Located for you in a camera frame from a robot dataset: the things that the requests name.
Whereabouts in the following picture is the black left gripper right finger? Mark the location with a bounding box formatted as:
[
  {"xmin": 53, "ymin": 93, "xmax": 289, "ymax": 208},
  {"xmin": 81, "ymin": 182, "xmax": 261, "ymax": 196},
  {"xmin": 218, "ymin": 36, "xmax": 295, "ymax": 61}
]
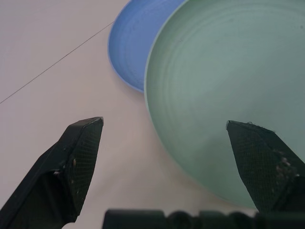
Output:
[{"xmin": 226, "ymin": 120, "xmax": 305, "ymax": 214}]

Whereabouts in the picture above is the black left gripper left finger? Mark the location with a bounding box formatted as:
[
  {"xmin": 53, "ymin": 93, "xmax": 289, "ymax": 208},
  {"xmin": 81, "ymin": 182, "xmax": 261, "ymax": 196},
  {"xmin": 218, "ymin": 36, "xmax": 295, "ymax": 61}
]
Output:
[{"xmin": 0, "ymin": 116, "xmax": 104, "ymax": 229}]

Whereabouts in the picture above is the green plate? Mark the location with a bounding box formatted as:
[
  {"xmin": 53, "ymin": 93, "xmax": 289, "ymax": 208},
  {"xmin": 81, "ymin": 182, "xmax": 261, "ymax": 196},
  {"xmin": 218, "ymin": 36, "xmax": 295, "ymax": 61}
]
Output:
[{"xmin": 143, "ymin": 0, "xmax": 305, "ymax": 210}]

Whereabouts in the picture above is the blue plate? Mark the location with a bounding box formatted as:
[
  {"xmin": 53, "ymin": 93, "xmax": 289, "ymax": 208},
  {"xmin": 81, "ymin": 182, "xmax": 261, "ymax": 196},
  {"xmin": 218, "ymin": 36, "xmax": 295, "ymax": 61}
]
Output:
[{"xmin": 107, "ymin": 0, "xmax": 187, "ymax": 94}]

